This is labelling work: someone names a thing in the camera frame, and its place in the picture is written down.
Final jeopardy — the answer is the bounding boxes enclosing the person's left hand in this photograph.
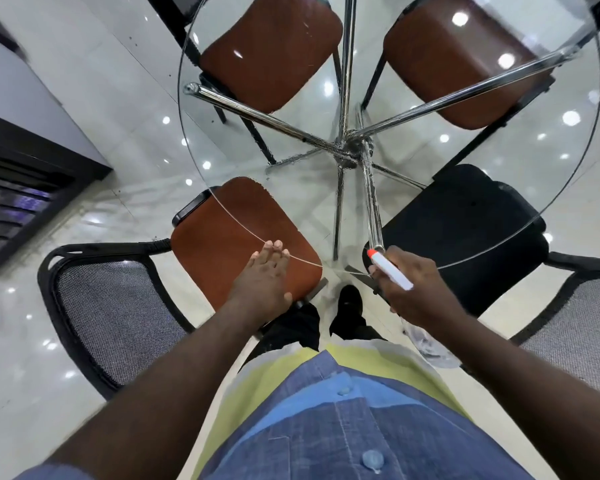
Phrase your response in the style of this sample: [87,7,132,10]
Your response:
[227,240,294,325]

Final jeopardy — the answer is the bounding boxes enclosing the person's right hand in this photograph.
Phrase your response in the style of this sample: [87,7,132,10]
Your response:
[367,246,464,331]

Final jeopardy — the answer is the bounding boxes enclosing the white marker with orange cap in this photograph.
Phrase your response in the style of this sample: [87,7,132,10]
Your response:
[366,249,415,291]

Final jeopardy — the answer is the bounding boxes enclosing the person's left forearm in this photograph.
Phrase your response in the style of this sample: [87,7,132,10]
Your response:
[45,299,277,480]

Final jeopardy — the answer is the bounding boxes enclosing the person's right forearm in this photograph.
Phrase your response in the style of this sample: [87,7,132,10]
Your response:
[442,306,600,480]

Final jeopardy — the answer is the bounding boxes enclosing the black trousers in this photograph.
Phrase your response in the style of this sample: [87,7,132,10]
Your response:
[240,301,386,368]

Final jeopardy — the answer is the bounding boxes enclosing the black shoe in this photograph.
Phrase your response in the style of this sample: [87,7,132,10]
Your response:
[329,285,365,340]

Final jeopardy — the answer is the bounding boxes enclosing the clear plastic bag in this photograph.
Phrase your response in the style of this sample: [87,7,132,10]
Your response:
[400,317,464,370]

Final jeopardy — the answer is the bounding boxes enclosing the brown seat chair mesh back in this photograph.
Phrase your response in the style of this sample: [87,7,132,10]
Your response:
[37,176,329,401]

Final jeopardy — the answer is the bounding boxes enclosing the black seat chair mesh back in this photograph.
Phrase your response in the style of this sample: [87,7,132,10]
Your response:
[362,164,600,403]

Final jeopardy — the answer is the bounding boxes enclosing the blue and yellow striped shirt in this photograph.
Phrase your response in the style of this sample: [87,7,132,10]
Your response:
[15,336,536,480]

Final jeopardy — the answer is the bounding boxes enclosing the dark slatted cabinet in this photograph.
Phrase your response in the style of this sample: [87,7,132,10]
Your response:
[0,109,114,283]

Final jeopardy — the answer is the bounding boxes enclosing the chrome table frame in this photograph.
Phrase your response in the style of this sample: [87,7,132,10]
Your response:
[182,0,583,263]

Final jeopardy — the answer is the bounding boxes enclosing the brown seat chair black frame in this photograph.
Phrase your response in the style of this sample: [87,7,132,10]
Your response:
[360,0,600,181]
[145,0,345,166]

